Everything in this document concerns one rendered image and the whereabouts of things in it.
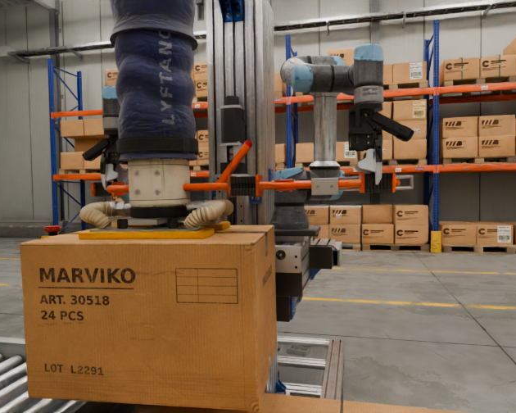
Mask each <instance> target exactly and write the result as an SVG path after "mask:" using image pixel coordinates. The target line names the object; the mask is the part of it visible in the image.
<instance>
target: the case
mask: <svg viewBox="0 0 516 413"><path fill-rule="evenodd" d="M89 230H90V229H87V230H83V231H79V232H74V233H70V234H62V235H57V236H53V237H49V238H41V239H37V240H33V241H28V242H24V243H20V264H21V279H22V294H23V309H24V324H25V354H26V369H27V384H28V397H32V398H47V399H60V400H74V401H88V402H114V403H128V404H142V405H156V406H182V407H196V408H211V409H224V410H238V411H259V409H260V404H261V401H262V397H263V395H264V391H265V386H266V383H267V380H268V377H269V372H270V368H271V365H272V362H273V359H274V353H275V351H276V347H277V318H276V282H275V246H274V225H230V227H229V228H227V229H224V230H215V234H214V235H212V236H210V237H208V238H205V239H79V233H80V232H84V231H89Z"/></svg>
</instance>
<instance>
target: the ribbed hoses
mask: <svg viewBox="0 0 516 413"><path fill-rule="evenodd" d="M208 202H209V203H208V205H207V206H205V207H201V208H197V209H196V210H193V211H192V213H190V214H189V215H188V216H187V219H185V221H184V222H183V223H184V225H185V226H186V227H187V228H188V229H195V228H199V226H200V225H201V224H202V223H204V222H207V221H217V220H214V219H217V217H222V216H228V215H230V214H231V213H232V212H233V209H234V207H233V204H232V202H231V201H229V200H226V199H219V200H218V199H216V200H209V201H208ZM110 213H111V215H112V210H111V206H110V203H109V202H95V203H91V204H88V205H87V206H84V207H83V208H82V209H81V211H80V213H79V216H80V218H81V220H83V221H85V222H86V223H89V224H93V225H96V228H97V229H104V228H105V227H107V226H108V225H109V224H110V223H111V221H110V219H108V217H107V216H106V215H110Z"/></svg>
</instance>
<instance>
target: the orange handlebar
mask: <svg viewBox="0 0 516 413"><path fill-rule="evenodd" d="M400 183H401V182H400V180H399V179H396V187H397V186H399V185H400ZM311 185H312V183H311V180H303V181H295V179H276V180H275V181H269V182H260V190H261V189H275V191H279V192H282V191H289V192H292V191H294V190H296V189H299V188H311ZM337 185H338V187H339V188H361V179H339V180H338V183H337ZM106 190H107V192H108V193H129V186H128V185H109V186H107V188H106ZM183 190H184V191H222V190H228V183H203V184H184V185H183Z"/></svg>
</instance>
